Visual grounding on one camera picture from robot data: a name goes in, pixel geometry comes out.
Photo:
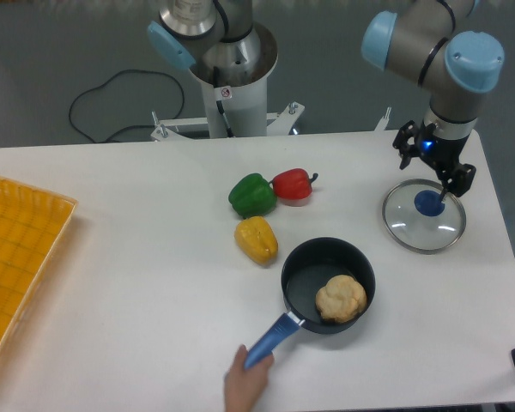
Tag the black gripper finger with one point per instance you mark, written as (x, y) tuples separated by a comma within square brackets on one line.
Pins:
[(456, 181), (406, 150)]

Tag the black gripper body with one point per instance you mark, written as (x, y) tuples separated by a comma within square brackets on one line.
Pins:
[(439, 144)]

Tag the glass pot lid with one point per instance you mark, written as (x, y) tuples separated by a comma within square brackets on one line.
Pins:
[(419, 216)]

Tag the dark pot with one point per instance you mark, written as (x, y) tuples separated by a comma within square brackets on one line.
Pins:
[(308, 269)]

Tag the left robot arm, blue cap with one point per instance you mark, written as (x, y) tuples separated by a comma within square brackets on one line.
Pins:
[(186, 30)]

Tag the right robot arm, blue caps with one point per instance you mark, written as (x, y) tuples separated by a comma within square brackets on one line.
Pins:
[(459, 70)]

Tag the person's hand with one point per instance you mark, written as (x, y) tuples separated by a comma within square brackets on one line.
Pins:
[(243, 387)]

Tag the red bell pepper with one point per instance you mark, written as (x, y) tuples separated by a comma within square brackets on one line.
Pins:
[(294, 187)]

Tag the beige bread roll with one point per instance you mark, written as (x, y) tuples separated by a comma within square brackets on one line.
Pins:
[(341, 299)]

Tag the green bell pepper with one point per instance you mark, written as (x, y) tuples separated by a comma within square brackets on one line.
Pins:
[(252, 196)]

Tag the yellow bell pepper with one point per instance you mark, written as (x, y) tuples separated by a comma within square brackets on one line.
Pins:
[(256, 239)]

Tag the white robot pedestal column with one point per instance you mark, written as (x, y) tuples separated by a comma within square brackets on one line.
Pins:
[(233, 79)]

